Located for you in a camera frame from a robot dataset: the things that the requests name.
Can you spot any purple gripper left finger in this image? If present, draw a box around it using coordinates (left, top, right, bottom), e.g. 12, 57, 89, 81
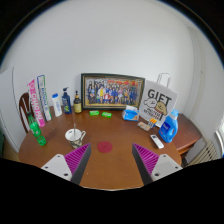
42, 144, 91, 185

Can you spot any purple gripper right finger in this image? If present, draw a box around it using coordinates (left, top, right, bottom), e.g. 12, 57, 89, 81
132, 144, 182, 185

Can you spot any white remote control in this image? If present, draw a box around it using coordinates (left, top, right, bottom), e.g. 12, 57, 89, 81
150, 134, 164, 149

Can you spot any white patterned mug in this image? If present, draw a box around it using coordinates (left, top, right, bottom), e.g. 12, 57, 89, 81
65, 129, 86, 149

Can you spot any round red coaster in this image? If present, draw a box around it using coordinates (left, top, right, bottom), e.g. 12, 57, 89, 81
97, 141, 113, 153

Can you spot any blue detergent bottle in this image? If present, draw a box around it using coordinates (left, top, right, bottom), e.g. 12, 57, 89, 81
159, 109, 179, 143

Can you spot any metal spoon in mug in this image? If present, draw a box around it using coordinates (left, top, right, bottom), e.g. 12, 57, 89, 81
73, 123, 76, 140

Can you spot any small snack packet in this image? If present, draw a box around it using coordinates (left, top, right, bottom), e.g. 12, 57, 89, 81
137, 122, 150, 131

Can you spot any orange battery pack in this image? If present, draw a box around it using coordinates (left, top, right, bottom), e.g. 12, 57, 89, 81
148, 118, 157, 128

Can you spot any green plastic bottle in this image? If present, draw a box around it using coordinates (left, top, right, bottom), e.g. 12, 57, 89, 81
27, 112, 46, 146

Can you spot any white radiator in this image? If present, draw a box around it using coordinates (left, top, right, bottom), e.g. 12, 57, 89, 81
189, 140, 218, 166

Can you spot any left green small pack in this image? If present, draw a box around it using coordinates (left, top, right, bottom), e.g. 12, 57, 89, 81
89, 110, 100, 116

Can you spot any green small pack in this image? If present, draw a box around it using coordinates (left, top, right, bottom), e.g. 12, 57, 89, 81
89, 110, 100, 116
101, 112, 112, 118

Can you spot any blue tissue pack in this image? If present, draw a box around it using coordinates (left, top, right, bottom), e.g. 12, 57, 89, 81
122, 106, 139, 121

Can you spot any right green small pack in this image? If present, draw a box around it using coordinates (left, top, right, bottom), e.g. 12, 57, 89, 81
101, 112, 112, 118

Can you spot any dark brown glass bottle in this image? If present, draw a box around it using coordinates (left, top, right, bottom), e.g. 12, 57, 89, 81
73, 90, 82, 113

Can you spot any white gift paper bag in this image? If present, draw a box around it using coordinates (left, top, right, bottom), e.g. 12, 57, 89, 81
139, 73, 178, 127

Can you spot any dark blue pump bottle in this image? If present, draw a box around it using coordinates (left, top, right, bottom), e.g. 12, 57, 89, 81
62, 87, 72, 114

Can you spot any white lotion bottle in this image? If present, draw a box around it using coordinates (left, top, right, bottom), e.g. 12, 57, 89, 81
52, 93, 62, 117

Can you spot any wooden chair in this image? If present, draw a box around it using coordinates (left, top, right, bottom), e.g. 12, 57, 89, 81
19, 92, 32, 132

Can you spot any framed group photo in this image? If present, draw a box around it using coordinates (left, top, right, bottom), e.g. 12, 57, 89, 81
81, 73, 145, 110

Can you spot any pink toothpaste box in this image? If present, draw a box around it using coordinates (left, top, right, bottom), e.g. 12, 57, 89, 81
27, 79, 45, 127

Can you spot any green white toothpaste box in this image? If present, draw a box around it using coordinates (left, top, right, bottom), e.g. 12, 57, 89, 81
37, 75, 52, 121

